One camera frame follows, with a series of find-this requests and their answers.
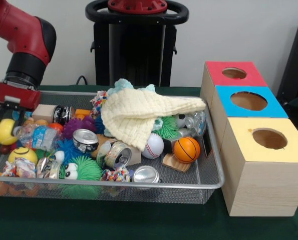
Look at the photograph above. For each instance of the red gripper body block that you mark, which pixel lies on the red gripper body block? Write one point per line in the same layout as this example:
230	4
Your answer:
16	98

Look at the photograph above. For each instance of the plain yellow ball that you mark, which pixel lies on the plain yellow ball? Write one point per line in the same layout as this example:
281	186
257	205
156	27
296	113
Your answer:
3	136

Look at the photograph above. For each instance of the black crushed soda can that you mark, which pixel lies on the black crushed soda can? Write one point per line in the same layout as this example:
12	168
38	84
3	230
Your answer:
84	140

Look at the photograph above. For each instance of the cream waffle cloth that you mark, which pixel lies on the cream waffle cloth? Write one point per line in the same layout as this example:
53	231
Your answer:
138	112

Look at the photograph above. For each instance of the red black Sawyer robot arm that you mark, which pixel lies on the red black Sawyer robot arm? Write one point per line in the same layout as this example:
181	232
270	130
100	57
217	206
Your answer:
21	32

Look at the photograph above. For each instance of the shallow clear mesh bin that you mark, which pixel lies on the shallow clear mesh bin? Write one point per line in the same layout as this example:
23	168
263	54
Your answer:
201	175

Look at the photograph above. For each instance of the wooden box with three holes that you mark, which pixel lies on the wooden box with three holes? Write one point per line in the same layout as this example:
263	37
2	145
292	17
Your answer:
264	187

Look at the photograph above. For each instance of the yellow smiley face ball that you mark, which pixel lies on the yellow smiley face ball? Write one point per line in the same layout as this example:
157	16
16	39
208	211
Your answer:
22	156

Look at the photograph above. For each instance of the green fuzzy toy with eyes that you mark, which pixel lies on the green fuzzy toy with eyes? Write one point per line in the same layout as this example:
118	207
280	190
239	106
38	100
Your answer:
88	170

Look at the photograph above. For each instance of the silver crushed can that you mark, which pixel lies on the silver crushed can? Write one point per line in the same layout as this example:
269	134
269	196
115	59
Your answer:
145	174

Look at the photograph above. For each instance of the small white baseball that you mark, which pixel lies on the small white baseball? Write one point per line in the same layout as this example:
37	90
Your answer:
154	148

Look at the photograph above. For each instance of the small orange basketball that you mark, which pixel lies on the small orange basketball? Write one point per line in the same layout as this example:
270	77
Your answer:
186	149

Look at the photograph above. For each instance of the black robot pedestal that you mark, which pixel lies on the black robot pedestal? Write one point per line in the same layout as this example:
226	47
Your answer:
138	50

